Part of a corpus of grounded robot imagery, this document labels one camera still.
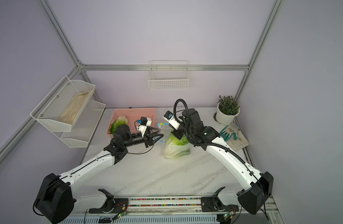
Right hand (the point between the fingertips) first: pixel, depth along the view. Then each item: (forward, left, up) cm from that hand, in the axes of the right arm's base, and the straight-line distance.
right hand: (173, 125), depth 74 cm
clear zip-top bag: (-3, +4, +1) cm, 5 cm away
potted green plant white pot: (+23, -39, -12) cm, 47 cm away
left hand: (-4, +7, -2) cm, 8 cm away
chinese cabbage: (+21, +39, -19) cm, 48 cm away
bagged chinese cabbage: (-7, -1, -12) cm, 14 cm away
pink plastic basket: (+32, +34, -26) cm, 54 cm away
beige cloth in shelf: (+7, +58, +3) cm, 58 cm away
